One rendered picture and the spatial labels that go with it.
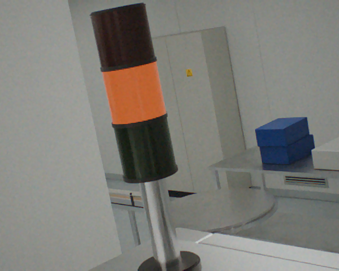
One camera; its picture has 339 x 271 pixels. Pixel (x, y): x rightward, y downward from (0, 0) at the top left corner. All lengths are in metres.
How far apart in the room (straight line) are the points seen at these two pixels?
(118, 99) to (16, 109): 1.57
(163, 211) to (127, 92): 0.11
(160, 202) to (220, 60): 6.99
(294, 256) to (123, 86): 0.22
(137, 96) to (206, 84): 6.91
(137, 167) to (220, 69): 7.00
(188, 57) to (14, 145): 5.58
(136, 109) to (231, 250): 0.18
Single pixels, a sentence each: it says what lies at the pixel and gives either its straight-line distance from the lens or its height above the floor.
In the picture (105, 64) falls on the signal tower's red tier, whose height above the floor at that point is 2.30.
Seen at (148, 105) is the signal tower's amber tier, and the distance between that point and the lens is 0.56.
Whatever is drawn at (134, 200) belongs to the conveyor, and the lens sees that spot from 5.23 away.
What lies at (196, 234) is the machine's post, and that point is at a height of 2.10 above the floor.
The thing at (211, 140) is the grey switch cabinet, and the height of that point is 0.78.
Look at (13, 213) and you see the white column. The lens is 2.13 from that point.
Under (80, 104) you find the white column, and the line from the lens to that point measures 2.25.
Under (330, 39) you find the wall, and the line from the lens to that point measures 6.83.
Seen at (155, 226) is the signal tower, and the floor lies 2.15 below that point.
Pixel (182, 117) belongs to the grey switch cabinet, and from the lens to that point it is 7.87.
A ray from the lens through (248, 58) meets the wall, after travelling 7.53.
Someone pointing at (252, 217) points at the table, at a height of 0.93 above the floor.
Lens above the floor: 2.34
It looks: 10 degrees down
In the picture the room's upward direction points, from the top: 11 degrees counter-clockwise
